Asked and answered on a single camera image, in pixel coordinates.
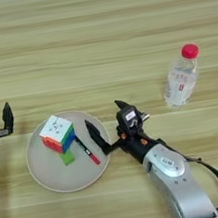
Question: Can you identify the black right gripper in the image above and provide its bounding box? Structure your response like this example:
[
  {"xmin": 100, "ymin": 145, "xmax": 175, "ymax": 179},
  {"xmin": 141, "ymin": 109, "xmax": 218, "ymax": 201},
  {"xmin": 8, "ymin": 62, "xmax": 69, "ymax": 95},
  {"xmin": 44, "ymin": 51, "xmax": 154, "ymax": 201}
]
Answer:
[{"xmin": 81, "ymin": 93, "xmax": 167, "ymax": 173}]

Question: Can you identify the round beige plate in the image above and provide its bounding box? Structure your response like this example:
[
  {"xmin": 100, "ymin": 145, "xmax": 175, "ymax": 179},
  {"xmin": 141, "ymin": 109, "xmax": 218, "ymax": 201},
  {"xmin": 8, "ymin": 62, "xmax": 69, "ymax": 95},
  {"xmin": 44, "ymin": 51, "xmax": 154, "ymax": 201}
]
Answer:
[{"xmin": 18, "ymin": 104, "xmax": 119, "ymax": 200}]

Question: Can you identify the red and black marker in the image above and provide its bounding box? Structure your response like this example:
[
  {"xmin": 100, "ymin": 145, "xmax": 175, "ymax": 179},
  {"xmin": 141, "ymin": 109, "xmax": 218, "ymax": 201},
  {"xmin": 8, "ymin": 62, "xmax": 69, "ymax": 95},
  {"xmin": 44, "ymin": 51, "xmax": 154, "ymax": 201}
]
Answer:
[{"xmin": 73, "ymin": 133, "xmax": 102, "ymax": 169}]

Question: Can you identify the green rectangular block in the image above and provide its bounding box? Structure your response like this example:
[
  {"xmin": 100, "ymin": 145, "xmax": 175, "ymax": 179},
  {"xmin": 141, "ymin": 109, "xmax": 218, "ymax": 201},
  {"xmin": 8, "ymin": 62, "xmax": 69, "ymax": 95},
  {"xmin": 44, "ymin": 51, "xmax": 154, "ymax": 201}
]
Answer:
[{"xmin": 58, "ymin": 147, "xmax": 77, "ymax": 167}]

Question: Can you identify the multicoloured puzzle cube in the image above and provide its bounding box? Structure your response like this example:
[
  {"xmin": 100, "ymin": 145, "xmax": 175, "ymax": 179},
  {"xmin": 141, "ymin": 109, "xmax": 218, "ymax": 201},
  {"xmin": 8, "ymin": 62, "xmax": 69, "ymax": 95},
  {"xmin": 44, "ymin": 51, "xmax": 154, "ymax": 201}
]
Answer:
[{"xmin": 36, "ymin": 111, "xmax": 80, "ymax": 157}]

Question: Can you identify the clear red-capped water bottle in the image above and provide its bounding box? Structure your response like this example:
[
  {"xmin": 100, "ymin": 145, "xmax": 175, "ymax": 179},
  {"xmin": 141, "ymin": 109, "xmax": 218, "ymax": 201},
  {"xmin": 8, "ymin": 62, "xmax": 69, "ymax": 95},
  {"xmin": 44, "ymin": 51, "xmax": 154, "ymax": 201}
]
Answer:
[{"xmin": 155, "ymin": 42, "xmax": 209, "ymax": 110}]

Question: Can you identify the black labelled box right gripper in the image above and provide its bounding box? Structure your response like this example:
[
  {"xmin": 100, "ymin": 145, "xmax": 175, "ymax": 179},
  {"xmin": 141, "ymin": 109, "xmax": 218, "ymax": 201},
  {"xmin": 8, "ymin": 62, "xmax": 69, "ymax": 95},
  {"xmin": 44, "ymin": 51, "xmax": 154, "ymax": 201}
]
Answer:
[{"xmin": 114, "ymin": 105, "xmax": 146, "ymax": 138}]

